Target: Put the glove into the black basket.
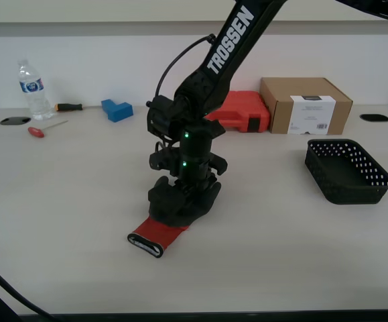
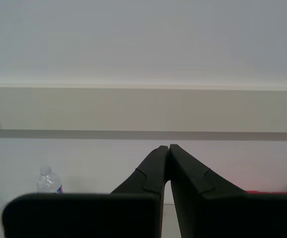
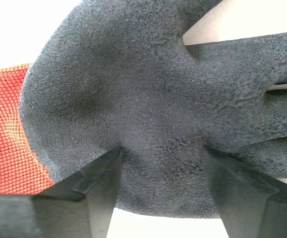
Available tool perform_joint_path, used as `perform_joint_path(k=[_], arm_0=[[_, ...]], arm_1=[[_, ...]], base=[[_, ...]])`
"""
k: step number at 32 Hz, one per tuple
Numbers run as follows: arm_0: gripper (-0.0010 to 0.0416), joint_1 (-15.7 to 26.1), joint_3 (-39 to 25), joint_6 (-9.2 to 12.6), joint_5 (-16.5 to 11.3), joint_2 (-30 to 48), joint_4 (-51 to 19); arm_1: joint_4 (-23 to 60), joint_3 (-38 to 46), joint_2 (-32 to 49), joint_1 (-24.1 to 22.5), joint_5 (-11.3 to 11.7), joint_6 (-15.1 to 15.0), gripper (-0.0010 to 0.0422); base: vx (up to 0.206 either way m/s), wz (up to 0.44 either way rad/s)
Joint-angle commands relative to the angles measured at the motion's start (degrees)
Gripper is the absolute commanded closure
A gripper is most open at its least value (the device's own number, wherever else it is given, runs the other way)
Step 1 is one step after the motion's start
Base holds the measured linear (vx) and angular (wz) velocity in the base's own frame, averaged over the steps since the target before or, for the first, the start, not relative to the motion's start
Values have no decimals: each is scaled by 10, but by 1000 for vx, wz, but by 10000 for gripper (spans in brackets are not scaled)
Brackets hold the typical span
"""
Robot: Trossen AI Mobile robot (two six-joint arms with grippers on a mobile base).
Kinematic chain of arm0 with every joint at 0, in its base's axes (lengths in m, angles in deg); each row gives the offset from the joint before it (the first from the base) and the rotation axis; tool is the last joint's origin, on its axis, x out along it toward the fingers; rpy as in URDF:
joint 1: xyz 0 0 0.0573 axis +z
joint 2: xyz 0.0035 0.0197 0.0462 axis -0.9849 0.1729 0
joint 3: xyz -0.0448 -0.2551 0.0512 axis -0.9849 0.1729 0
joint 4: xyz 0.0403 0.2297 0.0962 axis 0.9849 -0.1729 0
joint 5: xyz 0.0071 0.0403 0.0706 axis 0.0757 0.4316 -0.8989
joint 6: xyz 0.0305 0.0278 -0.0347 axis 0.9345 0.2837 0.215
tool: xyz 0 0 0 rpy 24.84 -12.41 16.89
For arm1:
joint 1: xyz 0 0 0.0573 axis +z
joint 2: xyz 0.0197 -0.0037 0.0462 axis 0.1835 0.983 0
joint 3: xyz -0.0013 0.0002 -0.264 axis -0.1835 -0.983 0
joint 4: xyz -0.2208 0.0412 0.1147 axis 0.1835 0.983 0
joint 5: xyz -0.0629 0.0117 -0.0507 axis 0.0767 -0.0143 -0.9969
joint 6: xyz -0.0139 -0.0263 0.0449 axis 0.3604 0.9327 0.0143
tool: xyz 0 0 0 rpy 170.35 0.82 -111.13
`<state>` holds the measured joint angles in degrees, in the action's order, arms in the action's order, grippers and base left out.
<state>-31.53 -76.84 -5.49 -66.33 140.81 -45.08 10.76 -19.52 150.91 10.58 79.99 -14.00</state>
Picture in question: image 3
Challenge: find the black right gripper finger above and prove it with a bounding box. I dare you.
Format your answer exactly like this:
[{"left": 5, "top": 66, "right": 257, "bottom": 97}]
[
  {"left": 0, "top": 145, "right": 124, "bottom": 238},
  {"left": 202, "top": 148, "right": 287, "bottom": 238}
]

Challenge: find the grey and red work glove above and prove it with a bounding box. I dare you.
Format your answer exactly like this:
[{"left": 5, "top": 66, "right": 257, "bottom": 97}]
[{"left": 0, "top": 0, "right": 287, "bottom": 220}]

